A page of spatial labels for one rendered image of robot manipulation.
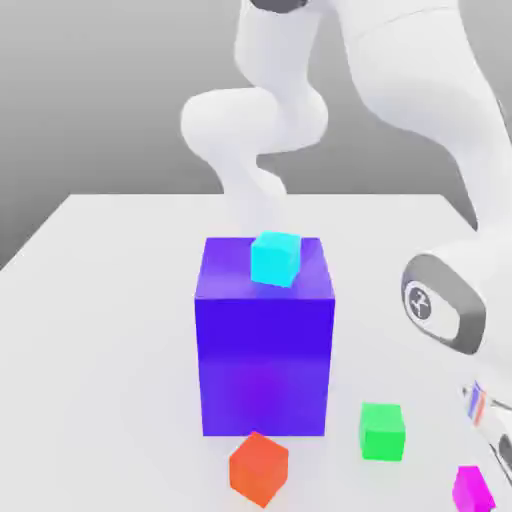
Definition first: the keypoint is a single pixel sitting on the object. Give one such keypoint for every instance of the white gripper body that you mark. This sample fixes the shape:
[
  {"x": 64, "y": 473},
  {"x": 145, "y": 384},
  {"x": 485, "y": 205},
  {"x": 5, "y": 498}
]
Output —
[{"x": 500, "y": 426}]

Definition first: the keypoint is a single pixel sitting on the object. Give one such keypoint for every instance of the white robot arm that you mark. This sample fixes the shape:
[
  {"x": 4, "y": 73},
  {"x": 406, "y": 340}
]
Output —
[{"x": 420, "y": 92}]

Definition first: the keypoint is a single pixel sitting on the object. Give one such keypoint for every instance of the small magenta cube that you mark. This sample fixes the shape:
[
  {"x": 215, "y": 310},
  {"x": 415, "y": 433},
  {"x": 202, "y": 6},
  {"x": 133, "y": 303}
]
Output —
[{"x": 472, "y": 490}]

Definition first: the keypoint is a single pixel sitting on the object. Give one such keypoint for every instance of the small green cube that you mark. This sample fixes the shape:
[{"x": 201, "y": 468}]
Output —
[{"x": 382, "y": 432}]

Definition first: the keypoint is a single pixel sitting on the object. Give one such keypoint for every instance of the small red cube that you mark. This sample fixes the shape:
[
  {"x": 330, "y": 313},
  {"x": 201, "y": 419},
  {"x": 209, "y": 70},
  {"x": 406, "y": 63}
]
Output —
[{"x": 258, "y": 470}]

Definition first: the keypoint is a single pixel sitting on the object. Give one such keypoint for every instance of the small cyan cube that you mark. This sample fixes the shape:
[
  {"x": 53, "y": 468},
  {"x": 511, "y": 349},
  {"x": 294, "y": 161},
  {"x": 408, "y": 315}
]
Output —
[{"x": 274, "y": 260}]

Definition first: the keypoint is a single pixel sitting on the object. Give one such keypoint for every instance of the large purple box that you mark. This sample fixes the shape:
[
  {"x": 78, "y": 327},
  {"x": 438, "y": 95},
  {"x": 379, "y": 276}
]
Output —
[{"x": 264, "y": 352}]

